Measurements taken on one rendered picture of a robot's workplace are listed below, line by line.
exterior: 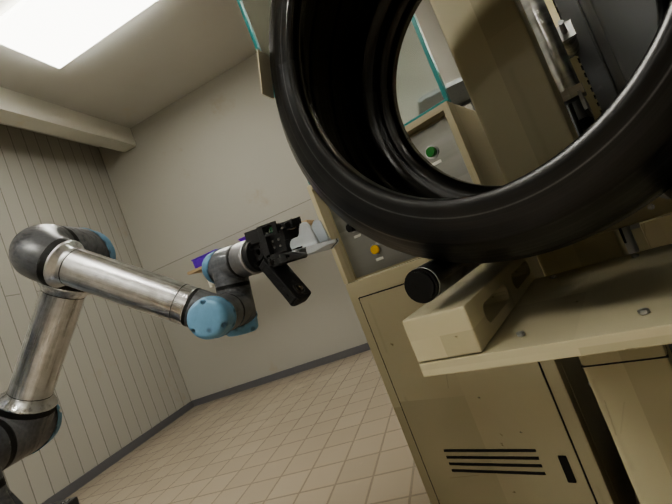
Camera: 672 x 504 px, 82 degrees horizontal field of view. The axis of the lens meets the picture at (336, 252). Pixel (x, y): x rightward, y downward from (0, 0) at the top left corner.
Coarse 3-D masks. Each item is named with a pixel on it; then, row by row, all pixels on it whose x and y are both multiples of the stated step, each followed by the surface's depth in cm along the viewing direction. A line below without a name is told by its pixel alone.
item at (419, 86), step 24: (240, 0) 141; (264, 0) 134; (264, 24) 136; (264, 48) 138; (408, 48) 108; (408, 72) 110; (432, 72) 106; (408, 96) 111; (432, 96) 107; (408, 120) 112
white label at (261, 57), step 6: (258, 54) 54; (264, 54) 56; (258, 60) 54; (264, 60) 56; (258, 66) 55; (264, 66) 56; (264, 72) 56; (270, 72) 58; (264, 78) 56; (270, 78) 58; (264, 84) 56; (270, 84) 58; (264, 90) 56; (270, 90) 58; (270, 96) 58
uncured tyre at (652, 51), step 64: (320, 0) 61; (384, 0) 69; (320, 64) 66; (384, 64) 72; (640, 64) 31; (320, 128) 52; (384, 128) 74; (640, 128) 32; (320, 192) 55; (384, 192) 46; (448, 192) 69; (512, 192) 38; (576, 192) 36; (640, 192) 35; (448, 256) 47; (512, 256) 43
